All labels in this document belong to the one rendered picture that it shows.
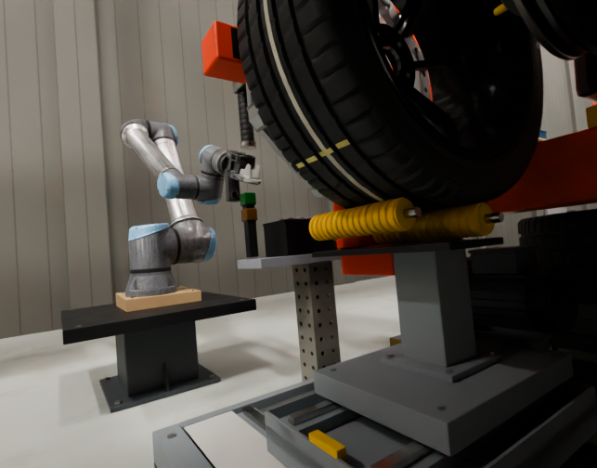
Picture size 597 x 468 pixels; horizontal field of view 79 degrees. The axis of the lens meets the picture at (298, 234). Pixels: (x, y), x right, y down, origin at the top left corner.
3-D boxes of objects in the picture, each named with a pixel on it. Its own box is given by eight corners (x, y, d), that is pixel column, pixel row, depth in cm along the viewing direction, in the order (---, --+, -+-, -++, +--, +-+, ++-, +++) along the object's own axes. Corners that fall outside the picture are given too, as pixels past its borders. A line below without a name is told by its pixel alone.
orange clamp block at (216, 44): (263, 68, 68) (217, 57, 63) (244, 85, 75) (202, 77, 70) (259, 32, 69) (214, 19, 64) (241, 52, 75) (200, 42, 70)
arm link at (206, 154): (217, 170, 146) (221, 145, 143) (232, 176, 137) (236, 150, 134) (195, 167, 140) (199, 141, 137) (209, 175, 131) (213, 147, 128)
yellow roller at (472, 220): (494, 235, 58) (490, 199, 58) (364, 245, 82) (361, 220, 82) (512, 233, 61) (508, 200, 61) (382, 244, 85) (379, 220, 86)
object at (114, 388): (64, 383, 148) (60, 310, 150) (206, 351, 182) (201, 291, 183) (68, 441, 98) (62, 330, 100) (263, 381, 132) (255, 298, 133)
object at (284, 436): (432, 602, 38) (421, 507, 39) (267, 457, 68) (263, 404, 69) (601, 434, 66) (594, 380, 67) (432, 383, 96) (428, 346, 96)
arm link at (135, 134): (114, 110, 164) (169, 175, 122) (143, 116, 172) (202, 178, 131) (111, 136, 168) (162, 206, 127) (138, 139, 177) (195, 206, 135)
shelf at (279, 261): (261, 268, 106) (260, 258, 106) (237, 268, 120) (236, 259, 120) (367, 256, 130) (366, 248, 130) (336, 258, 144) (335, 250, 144)
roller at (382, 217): (408, 229, 57) (405, 193, 57) (303, 242, 81) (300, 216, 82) (431, 228, 60) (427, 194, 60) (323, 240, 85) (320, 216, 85)
